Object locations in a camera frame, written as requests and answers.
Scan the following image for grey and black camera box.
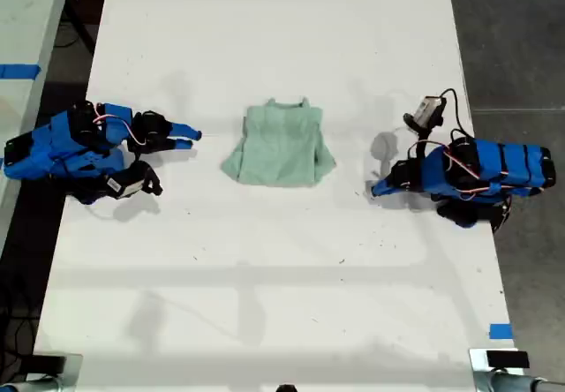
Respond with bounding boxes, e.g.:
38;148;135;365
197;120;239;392
403;95;448;133

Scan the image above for pale green T-shirt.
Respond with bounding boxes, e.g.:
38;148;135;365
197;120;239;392
219;95;338;188

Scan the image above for white side table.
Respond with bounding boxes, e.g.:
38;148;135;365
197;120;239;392
0;0;74;252

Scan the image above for short blue tape strip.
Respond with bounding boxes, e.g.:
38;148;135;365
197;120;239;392
488;322;515;341

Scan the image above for small black box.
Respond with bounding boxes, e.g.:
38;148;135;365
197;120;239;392
25;354;68;376
486;351;531;371

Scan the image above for long blue tape strip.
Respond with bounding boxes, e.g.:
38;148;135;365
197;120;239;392
0;63;42;80

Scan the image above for metal corner bracket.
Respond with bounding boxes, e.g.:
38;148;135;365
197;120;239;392
25;352;85;392
468;348;531;392

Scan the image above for black camera box with label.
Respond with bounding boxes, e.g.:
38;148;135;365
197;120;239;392
102;159;164;200

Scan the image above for black floor cable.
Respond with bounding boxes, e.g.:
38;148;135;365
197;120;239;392
53;0;96;51

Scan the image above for red and white wire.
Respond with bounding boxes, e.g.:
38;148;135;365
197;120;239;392
90;102;149;146
408;139;509;201

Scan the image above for black camera stalk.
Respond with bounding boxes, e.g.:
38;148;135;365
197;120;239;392
406;137;433;162

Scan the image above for black camera cable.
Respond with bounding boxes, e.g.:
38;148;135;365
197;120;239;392
440;87;470;139

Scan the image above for grey metal pipe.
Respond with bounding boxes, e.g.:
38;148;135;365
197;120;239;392
488;371;565;392

